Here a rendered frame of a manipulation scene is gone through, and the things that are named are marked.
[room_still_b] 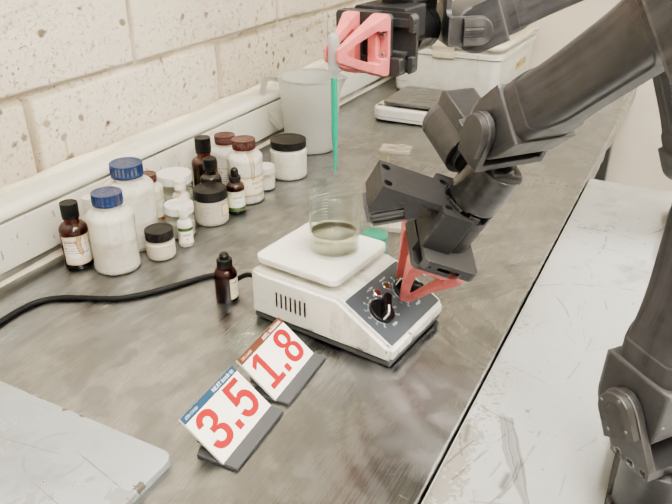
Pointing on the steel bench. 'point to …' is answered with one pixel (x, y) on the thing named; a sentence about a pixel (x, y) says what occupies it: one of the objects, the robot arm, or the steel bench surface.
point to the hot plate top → (334, 270)
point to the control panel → (412, 312)
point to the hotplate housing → (331, 310)
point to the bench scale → (408, 105)
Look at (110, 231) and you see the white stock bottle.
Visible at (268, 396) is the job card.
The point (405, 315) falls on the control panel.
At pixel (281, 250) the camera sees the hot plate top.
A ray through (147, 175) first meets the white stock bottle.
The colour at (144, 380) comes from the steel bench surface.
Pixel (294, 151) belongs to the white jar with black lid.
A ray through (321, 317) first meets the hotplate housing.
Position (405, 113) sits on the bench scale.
